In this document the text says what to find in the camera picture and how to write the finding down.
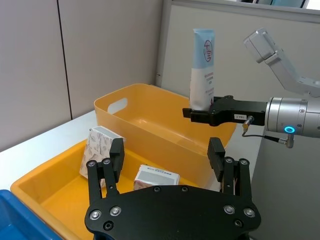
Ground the grey cabinet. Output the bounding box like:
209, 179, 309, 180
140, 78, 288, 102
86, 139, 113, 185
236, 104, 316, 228
250, 134, 320, 240

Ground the shallow yellow plastic tray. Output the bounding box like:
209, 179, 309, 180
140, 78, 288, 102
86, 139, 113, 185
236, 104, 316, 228
10, 138, 201, 240

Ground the tall leaf-patterned box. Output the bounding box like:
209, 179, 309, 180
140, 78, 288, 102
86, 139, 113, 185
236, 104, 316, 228
79, 126, 127, 188

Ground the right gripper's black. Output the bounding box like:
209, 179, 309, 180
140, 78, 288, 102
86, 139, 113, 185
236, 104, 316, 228
182, 95, 267, 127

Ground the thin dark gripper cable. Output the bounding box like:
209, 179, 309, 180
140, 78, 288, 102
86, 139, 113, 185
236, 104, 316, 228
241, 116, 295, 149

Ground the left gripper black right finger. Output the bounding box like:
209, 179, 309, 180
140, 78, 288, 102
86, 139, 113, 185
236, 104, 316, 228
207, 137, 253, 201

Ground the deep yellow plastic bin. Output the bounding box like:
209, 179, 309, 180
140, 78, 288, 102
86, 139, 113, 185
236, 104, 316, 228
93, 83, 237, 189

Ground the blue and white tube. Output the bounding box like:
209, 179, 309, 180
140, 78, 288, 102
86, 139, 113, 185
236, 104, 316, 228
189, 28, 216, 111

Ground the small box with grey label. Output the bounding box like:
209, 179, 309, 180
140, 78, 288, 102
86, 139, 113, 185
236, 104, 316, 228
133, 163, 181, 192

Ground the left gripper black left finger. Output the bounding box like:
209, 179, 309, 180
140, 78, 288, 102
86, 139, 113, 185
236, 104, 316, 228
86, 138, 126, 205

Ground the blue plastic bin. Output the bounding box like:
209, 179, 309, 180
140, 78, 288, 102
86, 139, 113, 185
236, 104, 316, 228
0, 189, 62, 240

